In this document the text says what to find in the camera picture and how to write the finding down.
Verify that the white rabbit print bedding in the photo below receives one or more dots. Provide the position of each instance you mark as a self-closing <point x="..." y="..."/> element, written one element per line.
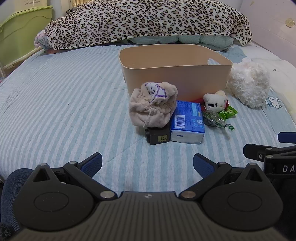
<point x="275" y="81"/>

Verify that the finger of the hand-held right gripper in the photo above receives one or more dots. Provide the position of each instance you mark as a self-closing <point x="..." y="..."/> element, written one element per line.
<point x="254" y="151"/>
<point x="286" y="137"/>

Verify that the white fluffy plush toy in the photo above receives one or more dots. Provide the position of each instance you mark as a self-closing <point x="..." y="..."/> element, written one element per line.
<point x="251" y="84"/>

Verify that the white cat plush toy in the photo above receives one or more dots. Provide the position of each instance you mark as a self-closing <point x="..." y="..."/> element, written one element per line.
<point x="215" y="101"/>

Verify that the leopard print blanket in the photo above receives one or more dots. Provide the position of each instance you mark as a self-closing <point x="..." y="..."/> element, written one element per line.
<point x="148" y="20"/>

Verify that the blue striped bed sheet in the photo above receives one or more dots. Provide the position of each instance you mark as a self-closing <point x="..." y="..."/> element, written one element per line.
<point x="69" y="104"/>

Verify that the teal quilted pillow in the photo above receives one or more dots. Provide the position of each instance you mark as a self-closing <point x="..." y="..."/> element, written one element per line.
<point x="185" y="39"/>

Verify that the pale headboard with flower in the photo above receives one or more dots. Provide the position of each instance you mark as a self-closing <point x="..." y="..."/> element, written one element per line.
<point x="270" y="20"/>

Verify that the small black box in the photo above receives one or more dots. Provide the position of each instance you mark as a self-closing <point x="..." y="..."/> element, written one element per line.
<point x="158" y="136"/>

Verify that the blue tissue pack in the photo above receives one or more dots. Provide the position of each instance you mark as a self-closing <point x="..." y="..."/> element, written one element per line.
<point x="188" y="121"/>

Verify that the person's leg in jeans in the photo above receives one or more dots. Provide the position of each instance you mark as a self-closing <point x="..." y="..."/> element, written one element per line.
<point x="13" y="199"/>

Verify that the green cabinet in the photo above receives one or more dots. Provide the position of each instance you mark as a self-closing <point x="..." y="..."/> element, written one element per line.
<point x="22" y="34"/>

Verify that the beige plastic storage bin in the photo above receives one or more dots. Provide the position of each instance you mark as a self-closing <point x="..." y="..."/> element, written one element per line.
<point x="175" y="71"/>

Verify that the dark green candy packet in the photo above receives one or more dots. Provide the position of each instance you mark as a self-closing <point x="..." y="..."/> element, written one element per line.
<point x="215" y="119"/>

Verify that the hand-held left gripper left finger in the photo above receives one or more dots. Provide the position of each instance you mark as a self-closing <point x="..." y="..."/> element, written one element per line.
<point x="92" y="163"/>

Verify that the bright green snack packet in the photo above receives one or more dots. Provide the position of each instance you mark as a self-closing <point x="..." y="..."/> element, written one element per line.
<point x="227" y="113"/>

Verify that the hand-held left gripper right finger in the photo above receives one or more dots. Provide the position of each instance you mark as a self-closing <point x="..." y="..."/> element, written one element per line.
<point x="203" y="165"/>

